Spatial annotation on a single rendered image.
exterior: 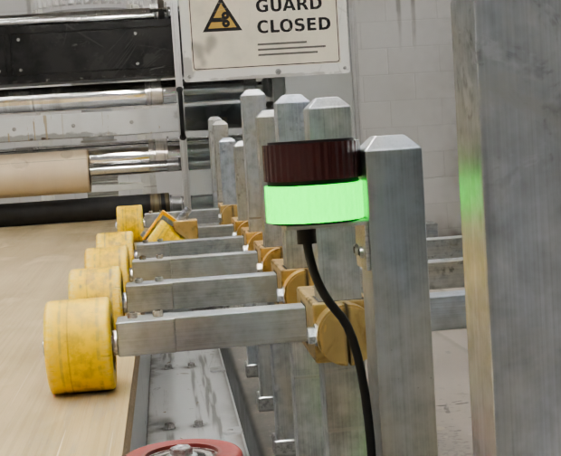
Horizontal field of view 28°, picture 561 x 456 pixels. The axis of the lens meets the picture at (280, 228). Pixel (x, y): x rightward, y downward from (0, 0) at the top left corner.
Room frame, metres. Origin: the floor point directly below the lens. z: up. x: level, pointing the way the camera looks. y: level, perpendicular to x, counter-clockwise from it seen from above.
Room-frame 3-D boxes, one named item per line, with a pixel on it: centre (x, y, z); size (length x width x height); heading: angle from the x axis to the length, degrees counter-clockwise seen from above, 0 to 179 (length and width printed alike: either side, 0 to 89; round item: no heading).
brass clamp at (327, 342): (0.97, -0.04, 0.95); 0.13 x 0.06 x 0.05; 6
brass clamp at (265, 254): (1.47, 0.01, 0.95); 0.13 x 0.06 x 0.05; 6
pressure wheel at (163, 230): (1.97, 0.21, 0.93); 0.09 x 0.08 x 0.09; 96
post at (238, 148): (1.94, 0.05, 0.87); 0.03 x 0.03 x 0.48; 6
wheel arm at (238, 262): (1.49, -0.02, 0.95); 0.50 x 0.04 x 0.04; 96
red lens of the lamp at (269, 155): (0.69, -0.02, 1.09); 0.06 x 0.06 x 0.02
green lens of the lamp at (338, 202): (0.69, -0.02, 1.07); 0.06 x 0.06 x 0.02
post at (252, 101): (1.69, 0.03, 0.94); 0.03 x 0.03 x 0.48; 6
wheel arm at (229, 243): (1.74, 0.01, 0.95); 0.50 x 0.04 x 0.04; 96
